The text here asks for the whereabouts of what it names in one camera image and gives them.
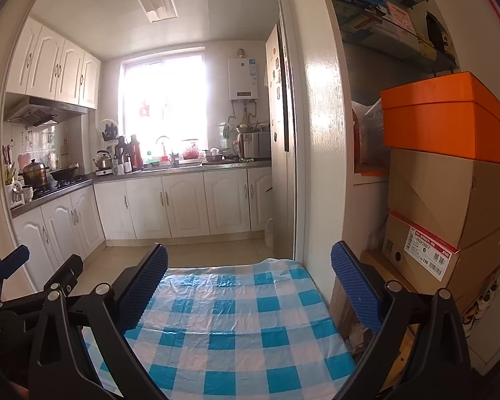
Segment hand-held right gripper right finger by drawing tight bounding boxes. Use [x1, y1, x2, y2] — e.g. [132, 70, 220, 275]
[331, 240, 473, 400]

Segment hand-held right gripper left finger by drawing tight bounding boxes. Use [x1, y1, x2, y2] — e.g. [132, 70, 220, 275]
[28, 242, 168, 400]

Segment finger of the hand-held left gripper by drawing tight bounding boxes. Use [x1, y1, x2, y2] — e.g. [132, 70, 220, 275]
[0, 244, 31, 306]
[4, 255, 84, 307]

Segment white utensil holder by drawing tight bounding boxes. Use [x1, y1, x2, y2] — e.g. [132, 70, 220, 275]
[2, 145, 20, 186]

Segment copper cooking pot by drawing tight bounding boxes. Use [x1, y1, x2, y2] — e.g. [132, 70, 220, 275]
[19, 159, 51, 186]

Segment white lower kitchen cabinets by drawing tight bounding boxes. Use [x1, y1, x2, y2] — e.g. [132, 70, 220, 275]
[12, 166, 273, 292]

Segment white kitchen cabinets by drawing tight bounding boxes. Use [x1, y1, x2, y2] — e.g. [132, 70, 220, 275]
[5, 17, 101, 111]
[12, 166, 273, 292]

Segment black wok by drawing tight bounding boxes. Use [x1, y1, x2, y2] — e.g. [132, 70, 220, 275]
[50, 166, 82, 182]

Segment blue checked tablecloth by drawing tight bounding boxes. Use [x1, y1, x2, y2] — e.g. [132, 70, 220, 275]
[81, 258, 357, 400]

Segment steel kettle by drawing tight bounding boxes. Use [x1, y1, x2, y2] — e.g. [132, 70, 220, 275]
[93, 150, 113, 171]

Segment large brown cardboard box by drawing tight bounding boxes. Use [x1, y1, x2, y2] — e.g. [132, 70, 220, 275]
[387, 148, 500, 251]

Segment white sneaker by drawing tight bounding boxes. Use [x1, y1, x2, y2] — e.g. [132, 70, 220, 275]
[462, 274, 500, 326]

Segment red thermos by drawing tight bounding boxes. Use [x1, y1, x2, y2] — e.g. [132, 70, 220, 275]
[130, 134, 144, 168]

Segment red basket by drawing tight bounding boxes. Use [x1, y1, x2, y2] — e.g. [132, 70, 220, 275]
[181, 138, 201, 159]

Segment steel range hood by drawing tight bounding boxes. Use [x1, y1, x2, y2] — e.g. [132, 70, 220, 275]
[4, 96, 88, 128]

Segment clear plastic bag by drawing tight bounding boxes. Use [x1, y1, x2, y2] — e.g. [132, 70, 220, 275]
[352, 99, 391, 176]

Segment white refrigerator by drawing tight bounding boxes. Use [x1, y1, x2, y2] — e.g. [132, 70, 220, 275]
[264, 23, 298, 261]

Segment silver toaster oven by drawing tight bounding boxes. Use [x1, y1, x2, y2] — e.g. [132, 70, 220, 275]
[235, 131, 271, 160]

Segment orange box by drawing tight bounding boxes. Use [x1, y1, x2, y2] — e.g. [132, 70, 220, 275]
[380, 72, 500, 166]

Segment kitchen window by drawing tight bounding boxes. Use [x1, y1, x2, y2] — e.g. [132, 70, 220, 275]
[121, 52, 209, 161]

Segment white upper kitchen cabinets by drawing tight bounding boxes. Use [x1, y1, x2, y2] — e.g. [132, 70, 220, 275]
[5, 17, 101, 111]

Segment white water heater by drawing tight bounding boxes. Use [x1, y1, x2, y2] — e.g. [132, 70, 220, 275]
[228, 57, 259, 101]

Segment ceiling light panel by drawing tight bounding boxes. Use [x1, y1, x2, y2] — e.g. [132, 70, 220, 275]
[134, 0, 179, 24]

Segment round wall plate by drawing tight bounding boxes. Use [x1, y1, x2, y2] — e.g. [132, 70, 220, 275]
[99, 119, 120, 143]

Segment glass wall shelves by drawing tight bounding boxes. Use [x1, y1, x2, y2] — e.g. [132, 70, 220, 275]
[321, 0, 459, 71]

